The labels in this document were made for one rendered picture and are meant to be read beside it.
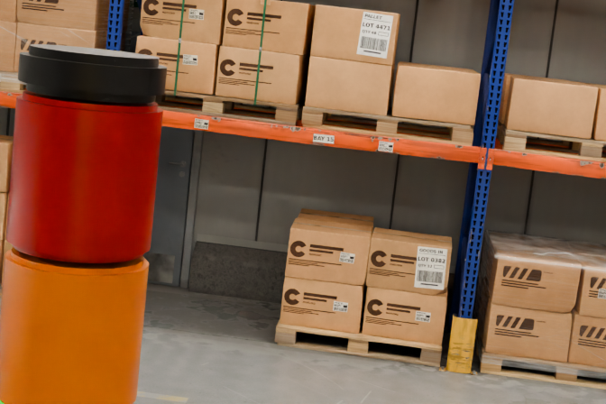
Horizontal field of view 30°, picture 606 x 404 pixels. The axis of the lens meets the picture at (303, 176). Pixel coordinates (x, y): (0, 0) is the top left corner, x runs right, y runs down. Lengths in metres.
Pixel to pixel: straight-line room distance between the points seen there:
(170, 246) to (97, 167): 9.21
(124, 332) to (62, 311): 0.02
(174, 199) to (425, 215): 2.09
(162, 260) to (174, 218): 0.37
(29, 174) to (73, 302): 0.04
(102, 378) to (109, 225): 0.05
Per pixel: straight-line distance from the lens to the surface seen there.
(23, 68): 0.39
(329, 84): 7.98
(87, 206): 0.38
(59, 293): 0.38
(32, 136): 0.38
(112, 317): 0.39
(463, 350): 8.15
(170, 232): 9.56
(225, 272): 9.46
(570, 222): 9.48
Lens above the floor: 2.36
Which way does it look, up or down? 8 degrees down
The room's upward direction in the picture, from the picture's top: 6 degrees clockwise
